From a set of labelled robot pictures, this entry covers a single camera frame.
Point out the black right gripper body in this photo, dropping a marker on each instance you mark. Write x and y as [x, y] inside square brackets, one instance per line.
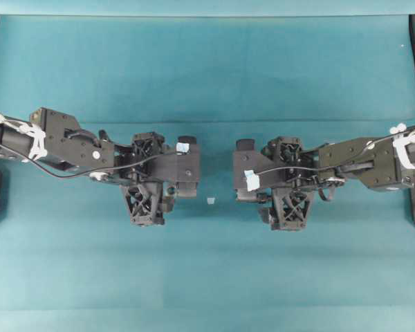
[292, 195]

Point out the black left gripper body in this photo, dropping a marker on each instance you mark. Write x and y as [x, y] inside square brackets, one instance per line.
[142, 192]

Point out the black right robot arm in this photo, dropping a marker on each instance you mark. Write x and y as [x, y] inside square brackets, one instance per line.
[380, 164]

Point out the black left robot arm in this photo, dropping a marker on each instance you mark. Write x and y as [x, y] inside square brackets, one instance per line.
[56, 143]

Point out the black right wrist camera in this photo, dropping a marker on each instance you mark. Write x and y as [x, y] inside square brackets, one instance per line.
[247, 163]

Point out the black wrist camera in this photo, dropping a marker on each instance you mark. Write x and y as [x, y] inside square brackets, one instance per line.
[181, 168]
[247, 163]

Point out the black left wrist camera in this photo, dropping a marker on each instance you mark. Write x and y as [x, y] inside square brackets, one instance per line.
[181, 168]

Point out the white left cable tie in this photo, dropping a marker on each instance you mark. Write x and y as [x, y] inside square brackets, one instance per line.
[32, 130]

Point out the white cable tie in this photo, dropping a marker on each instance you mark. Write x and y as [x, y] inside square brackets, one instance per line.
[32, 130]
[400, 141]

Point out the white right cable tie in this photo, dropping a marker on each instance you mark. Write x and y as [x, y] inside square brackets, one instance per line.
[400, 141]

